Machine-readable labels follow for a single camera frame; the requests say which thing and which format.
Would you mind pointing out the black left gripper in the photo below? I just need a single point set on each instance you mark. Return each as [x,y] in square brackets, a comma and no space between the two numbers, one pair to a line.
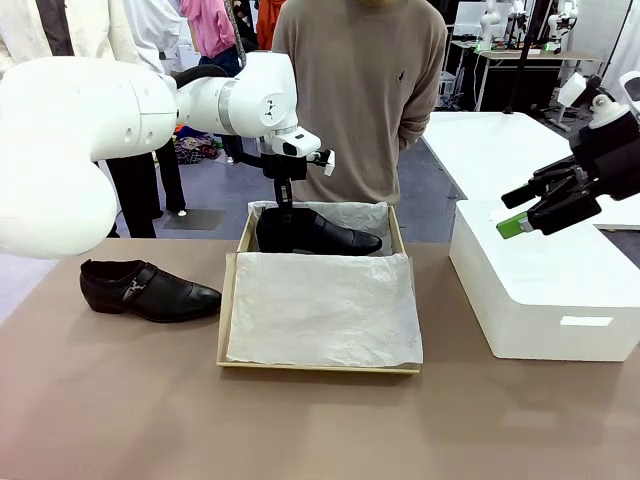
[285,167]

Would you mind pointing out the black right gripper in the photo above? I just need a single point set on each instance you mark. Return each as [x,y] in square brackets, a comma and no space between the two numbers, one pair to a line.
[615,160]

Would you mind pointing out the black leather buckle shoe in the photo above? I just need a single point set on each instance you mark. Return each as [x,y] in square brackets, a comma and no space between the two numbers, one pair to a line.
[325,235]
[150,295]

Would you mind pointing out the brown cardboard shoe box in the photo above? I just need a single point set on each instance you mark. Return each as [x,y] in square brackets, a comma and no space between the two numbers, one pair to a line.
[225,300]

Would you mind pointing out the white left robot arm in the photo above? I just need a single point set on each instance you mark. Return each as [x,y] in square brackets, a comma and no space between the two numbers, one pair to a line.
[50,150]

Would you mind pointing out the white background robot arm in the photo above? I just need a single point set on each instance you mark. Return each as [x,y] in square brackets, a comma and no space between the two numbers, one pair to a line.
[487,22]
[560,25]

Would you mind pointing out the white side table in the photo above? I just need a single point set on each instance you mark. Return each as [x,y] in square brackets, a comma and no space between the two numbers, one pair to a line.
[500,150]

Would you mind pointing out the white plastic storage bin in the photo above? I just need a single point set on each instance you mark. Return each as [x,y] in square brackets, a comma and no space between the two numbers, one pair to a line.
[530,280]

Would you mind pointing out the dark grey floor mat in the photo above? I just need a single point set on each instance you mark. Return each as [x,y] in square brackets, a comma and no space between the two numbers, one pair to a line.
[195,220]

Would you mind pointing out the colourful clothes pile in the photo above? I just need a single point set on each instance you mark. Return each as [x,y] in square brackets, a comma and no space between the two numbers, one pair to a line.
[197,145]

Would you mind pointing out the crumpled white tissue paper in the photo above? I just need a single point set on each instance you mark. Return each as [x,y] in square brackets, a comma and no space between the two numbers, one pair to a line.
[320,305]

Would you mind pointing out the person in beige sweater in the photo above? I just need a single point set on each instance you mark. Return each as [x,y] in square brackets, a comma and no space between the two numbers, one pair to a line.
[360,100]

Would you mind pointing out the black tripod pole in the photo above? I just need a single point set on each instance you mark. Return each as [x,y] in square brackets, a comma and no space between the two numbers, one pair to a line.
[521,55]

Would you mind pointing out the person in orange top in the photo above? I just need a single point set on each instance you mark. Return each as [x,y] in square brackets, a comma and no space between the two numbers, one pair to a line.
[270,22]

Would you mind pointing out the person in pink top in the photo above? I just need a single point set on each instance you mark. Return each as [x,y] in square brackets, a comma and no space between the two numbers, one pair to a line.
[207,25]

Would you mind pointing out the person in white shirt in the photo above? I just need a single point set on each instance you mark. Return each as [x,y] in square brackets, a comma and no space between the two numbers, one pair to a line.
[155,30]

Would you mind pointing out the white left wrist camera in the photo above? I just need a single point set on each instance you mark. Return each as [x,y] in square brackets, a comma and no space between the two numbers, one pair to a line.
[327,165]

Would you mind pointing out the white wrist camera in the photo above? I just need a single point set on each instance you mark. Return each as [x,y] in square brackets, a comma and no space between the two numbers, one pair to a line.
[574,90]
[327,165]

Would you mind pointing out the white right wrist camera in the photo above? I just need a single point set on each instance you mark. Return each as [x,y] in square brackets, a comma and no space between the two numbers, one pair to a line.
[574,90]

